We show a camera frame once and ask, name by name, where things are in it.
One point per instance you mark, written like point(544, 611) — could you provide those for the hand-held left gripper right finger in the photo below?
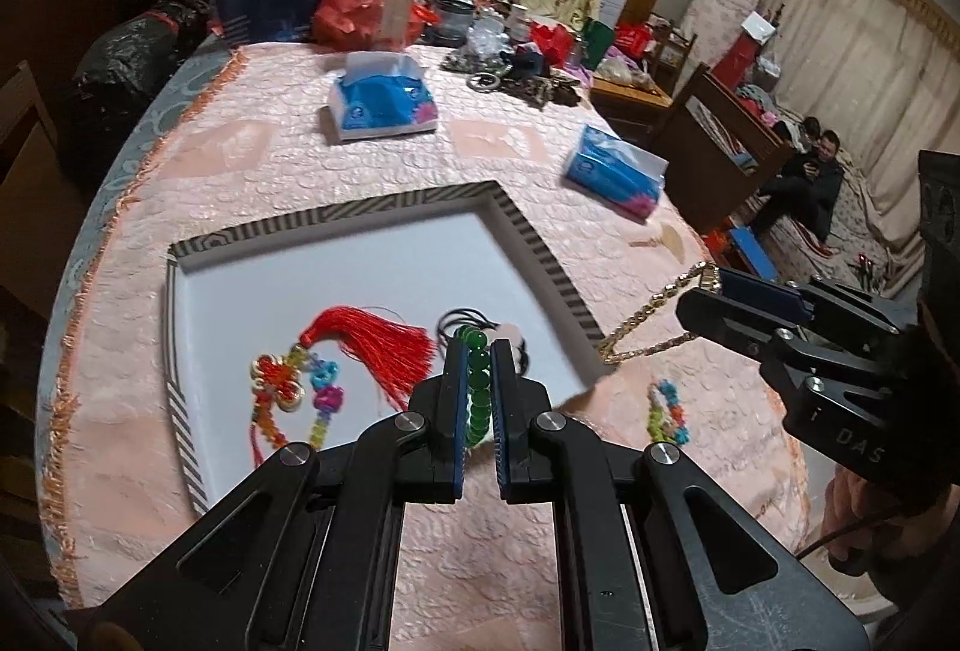
point(506, 426)

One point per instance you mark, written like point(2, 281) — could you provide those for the white box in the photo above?
point(757, 25)

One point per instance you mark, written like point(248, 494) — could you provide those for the red tassel knot ornament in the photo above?
point(360, 340)

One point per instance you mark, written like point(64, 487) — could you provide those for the pale blue patterned tablecloth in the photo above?
point(161, 111)

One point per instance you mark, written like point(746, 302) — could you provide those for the pile of assorted accessories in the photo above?
point(517, 66)

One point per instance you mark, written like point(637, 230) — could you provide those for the small wooden side table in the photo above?
point(626, 100)

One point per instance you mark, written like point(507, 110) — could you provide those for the person's right hand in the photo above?
point(851, 512)

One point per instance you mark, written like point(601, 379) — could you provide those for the dark wooden chair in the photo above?
point(720, 156)

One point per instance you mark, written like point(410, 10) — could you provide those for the red plastic bag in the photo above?
point(349, 10)

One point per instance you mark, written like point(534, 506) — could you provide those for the beige curtain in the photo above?
point(862, 36)

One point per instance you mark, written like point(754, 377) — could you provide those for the blue stool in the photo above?
point(754, 252)

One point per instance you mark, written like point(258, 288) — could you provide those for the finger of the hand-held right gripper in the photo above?
point(735, 321)
point(757, 292)

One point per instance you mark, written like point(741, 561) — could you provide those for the pink embossed tablecloth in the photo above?
point(300, 156)

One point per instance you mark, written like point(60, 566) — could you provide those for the red gift bag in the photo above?
point(551, 40)

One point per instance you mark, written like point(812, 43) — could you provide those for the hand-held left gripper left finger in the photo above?
point(454, 426)

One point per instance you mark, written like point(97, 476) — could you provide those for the brown wooden chair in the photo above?
point(30, 186)

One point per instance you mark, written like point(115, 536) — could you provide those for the green gift bag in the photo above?
point(600, 42)

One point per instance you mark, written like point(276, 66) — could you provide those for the black plastic bag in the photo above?
point(127, 66)

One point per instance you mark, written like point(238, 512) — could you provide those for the striped shallow box tray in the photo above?
point(300, 276)

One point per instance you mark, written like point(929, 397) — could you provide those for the blue tissue box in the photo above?
point(615, 171)
point(379, 100)

